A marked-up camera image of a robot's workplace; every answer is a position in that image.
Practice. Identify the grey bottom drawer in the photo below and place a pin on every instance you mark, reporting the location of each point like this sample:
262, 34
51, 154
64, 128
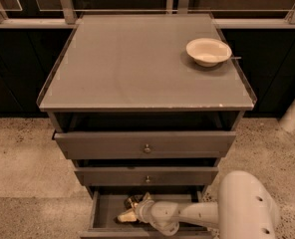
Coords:
104, 223

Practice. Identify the grey middle drawer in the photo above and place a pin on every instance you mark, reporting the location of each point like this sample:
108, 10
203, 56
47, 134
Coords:
144, 176

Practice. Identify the orange soda can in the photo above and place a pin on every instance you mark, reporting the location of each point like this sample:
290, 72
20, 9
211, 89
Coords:
132, 201

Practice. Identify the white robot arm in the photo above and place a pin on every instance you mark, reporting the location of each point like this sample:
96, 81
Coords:
244, 209

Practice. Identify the grey top drawer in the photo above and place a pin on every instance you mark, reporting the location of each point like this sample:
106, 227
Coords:
144, 144

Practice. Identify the white paper bowl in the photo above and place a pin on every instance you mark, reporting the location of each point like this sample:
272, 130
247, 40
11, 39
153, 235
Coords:
208, 52

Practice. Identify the grey drawer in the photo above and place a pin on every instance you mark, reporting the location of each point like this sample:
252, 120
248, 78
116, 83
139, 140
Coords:
104, 223
144, 176
144, 144

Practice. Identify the grey drawer cabinet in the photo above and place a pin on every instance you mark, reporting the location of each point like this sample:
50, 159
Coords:
132, 73

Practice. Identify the metal railing frame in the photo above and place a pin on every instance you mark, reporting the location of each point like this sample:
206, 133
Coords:
229, 14

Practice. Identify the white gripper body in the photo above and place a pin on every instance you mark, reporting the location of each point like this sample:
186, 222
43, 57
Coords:
143, 210

